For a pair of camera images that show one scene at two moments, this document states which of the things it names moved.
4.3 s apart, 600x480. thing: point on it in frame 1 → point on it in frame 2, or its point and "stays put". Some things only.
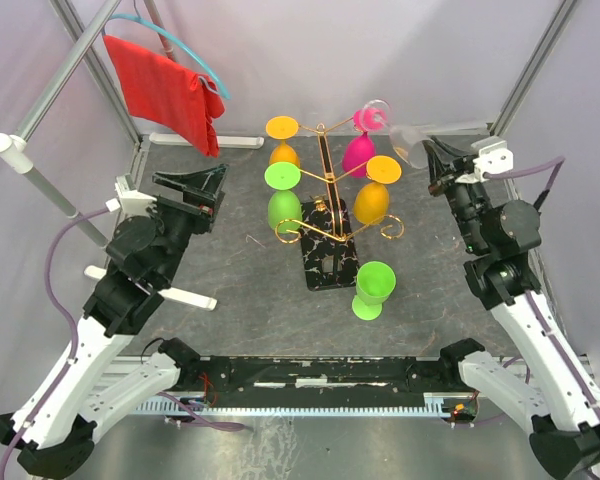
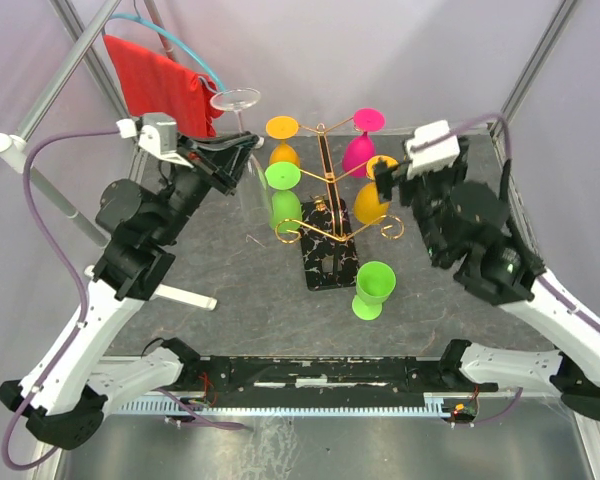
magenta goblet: x=359 y=149 stays put
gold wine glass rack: x=325 y=232 stays put
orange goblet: x=371 y=202 stays put
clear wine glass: x=408 y=141 → x=254 y=205
